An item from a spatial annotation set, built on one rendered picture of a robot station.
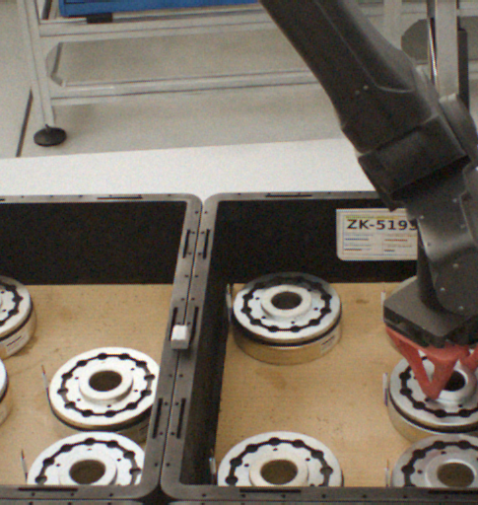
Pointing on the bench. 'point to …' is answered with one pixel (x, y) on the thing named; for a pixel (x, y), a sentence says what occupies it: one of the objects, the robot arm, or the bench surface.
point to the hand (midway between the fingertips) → (449, 375)
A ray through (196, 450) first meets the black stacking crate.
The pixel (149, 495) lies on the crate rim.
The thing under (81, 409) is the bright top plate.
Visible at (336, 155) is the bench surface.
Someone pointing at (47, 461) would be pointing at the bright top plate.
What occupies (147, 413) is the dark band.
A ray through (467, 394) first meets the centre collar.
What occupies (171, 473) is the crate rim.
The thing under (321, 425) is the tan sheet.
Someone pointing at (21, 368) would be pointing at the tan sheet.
